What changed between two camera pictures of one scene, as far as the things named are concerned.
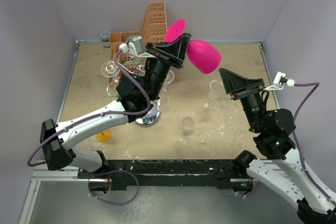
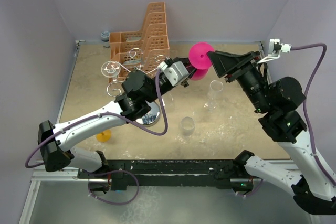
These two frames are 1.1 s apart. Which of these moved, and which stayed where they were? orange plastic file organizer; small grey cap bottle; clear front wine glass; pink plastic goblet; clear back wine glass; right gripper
Moved: right gripper; pink plastic goblet
Stayed: orange plastic file organizer; clear back wine glass; small grey cap bottle; clear front wine glass
